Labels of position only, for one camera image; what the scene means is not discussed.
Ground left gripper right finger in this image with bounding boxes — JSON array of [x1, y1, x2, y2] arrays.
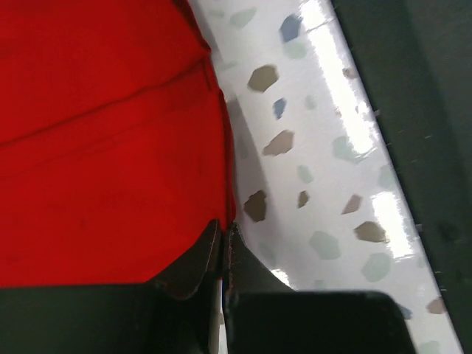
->
[[223, 223, 416, 354]]

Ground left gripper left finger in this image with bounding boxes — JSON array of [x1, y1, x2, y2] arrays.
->
[[1, 221, 221, 353]]

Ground red t-shirt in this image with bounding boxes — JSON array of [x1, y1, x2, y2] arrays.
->
[[1, 1, 235, 288]]

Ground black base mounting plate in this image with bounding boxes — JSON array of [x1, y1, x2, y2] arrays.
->
[[333, 1, 471, 353]]

